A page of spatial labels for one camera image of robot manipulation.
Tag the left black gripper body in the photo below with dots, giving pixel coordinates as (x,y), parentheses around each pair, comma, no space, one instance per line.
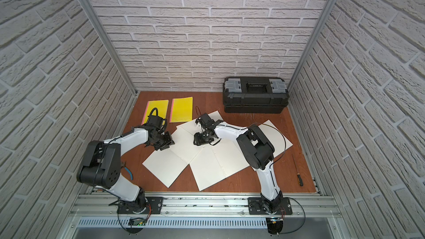
(162,141)

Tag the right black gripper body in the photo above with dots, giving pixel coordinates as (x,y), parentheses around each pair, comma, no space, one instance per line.
(202,138)

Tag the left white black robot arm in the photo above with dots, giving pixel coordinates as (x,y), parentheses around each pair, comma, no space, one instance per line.
(101,166)

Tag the black plastic toolbox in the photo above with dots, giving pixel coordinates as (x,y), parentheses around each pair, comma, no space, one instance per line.
(254,95)

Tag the black screwdriver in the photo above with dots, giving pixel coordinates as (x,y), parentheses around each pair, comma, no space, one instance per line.
(299,177)

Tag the white ventilation grille strip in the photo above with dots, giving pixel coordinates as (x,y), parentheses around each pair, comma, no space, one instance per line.
(177,223)

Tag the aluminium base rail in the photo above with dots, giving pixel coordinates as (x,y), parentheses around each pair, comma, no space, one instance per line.
(200,204)

